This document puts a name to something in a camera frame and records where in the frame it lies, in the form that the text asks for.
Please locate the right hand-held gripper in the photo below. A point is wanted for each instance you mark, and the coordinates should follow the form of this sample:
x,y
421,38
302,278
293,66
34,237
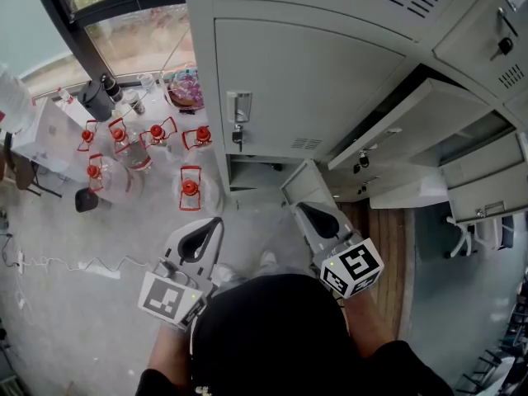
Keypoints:
x,y
330,248

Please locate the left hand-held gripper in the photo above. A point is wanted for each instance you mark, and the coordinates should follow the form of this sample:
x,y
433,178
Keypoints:
x,y
187,276

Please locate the grey metal locker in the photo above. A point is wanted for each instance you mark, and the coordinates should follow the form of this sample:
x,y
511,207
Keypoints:
x,y
305,81

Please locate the person's left forearm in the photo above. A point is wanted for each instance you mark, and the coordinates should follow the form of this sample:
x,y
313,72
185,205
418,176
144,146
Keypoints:
x,y
169,351

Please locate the person's right forearm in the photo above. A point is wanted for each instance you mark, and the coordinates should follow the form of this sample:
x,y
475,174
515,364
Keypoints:
x,y
369,324

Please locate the black locker key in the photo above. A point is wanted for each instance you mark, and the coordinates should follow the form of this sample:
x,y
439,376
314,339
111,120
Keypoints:
x,y
237,136
504,47
363,161

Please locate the person's white shoe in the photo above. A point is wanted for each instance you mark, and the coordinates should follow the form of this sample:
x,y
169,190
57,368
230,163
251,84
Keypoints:
x,y
268,259
227,274

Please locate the white power strip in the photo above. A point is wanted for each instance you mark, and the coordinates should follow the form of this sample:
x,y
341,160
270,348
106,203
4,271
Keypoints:
x,y
99,270

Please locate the group of red-capped water jugs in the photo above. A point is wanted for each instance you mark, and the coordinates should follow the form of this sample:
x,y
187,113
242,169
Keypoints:
x,y
123,155

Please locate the white office chair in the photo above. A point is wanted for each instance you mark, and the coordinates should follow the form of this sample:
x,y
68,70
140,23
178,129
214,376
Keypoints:
x,y
480,235

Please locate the colourful patterned bag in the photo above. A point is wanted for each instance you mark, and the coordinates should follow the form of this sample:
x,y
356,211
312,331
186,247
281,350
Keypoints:
x,y
186,87

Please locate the white table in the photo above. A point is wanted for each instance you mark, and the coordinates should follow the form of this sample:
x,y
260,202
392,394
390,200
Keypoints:
x,y
49,138

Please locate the brown chair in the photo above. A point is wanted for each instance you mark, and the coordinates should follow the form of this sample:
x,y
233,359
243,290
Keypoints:
x,y
22,171

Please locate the black metal rack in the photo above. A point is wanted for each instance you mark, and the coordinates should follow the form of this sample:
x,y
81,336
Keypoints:
x,y
503,345

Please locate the clear plastic cup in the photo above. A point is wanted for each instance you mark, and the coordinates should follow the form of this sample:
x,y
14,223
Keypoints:
x,y
147,81

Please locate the black lidded bin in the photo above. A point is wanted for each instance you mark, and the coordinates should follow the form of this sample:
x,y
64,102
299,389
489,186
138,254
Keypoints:
x,y
95,99

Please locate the black bottle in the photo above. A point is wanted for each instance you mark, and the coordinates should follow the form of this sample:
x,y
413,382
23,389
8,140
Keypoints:
x,y
112,87

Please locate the small red-capped bottle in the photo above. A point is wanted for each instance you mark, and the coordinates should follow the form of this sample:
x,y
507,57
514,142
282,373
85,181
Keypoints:
x,y
66,96

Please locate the large clear water barrel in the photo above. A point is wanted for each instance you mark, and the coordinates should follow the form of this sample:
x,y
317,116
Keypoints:
x,y
14,101

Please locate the black window frame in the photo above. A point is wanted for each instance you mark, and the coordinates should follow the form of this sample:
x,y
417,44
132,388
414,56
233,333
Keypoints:
x,y
74,27

